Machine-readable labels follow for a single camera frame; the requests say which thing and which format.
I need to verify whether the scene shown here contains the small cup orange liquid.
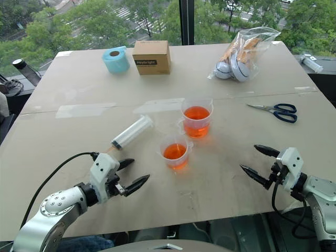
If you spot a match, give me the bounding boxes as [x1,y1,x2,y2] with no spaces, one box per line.
[157,134,195,171]

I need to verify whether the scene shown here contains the black drinking bottle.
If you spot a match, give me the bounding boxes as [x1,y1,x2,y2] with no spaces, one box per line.
[12,58,43,86]

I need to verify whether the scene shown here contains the brown cardboard box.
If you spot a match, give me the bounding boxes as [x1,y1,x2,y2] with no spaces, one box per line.
[131,39,172,76]

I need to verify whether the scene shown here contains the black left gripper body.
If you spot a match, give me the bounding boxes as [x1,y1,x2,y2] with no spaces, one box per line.
[106,172,127,199]

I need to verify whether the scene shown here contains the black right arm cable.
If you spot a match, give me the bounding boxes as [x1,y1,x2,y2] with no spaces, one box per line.
[271,180,316,240]

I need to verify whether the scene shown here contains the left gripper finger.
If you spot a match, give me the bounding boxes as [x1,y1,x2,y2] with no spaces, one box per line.
[123,174,151,198]
[117,158,135,173]

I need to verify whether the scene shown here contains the white round disc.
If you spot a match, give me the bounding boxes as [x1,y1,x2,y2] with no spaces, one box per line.
[230,57,250,82]
[215,61,233,80]

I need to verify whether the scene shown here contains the blue fabric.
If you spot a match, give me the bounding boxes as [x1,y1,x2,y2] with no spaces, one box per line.
[56,234,117,252]

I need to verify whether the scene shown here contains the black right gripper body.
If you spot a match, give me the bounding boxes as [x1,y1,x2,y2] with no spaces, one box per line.
[268,158,287,190]

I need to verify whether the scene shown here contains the light blue tape roll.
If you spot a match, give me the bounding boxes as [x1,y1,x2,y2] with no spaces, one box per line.
[101,45,131,75]

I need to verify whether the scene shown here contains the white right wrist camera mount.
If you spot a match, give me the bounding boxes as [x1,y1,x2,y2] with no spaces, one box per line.
[276,147,304,191]

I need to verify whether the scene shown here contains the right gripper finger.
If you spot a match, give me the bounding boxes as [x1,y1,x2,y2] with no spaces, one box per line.
[239,164,271,189]
[253,144,281,159]

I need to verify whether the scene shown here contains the clear zip plastic bag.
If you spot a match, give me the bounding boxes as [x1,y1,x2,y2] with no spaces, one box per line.
[207,27,282,83]

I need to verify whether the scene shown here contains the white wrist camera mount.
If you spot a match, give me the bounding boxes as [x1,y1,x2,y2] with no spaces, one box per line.
[89,153,120,204]
[276,147,304,191]

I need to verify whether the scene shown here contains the large beaker orange liquid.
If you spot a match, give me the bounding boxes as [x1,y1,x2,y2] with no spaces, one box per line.
[178,97,214,139]

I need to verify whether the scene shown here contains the small clear syringe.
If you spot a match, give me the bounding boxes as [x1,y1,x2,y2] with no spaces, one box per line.
[299,53,324,75]

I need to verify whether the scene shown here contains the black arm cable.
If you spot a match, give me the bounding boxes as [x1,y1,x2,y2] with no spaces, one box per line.
[19,151,100,229]
[271,180,316,240]

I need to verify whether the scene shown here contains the black window frame post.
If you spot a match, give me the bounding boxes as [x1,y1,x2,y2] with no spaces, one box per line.
[178,0,195,46]

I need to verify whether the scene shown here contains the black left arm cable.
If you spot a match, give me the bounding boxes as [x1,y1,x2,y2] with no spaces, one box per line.
[19,151,100,229]

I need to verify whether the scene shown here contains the blue-handled scissors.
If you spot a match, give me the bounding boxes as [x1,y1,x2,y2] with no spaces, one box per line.
[246,102,298,124]

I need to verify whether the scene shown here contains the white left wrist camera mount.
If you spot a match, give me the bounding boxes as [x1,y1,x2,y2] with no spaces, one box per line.
[89,153,120,204]

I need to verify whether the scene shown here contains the black tangled cables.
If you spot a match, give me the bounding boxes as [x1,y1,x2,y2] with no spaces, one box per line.
[0,73,25,97]

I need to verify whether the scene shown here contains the large clear plastic syringe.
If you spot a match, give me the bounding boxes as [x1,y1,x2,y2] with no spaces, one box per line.
[103,114,155,156]

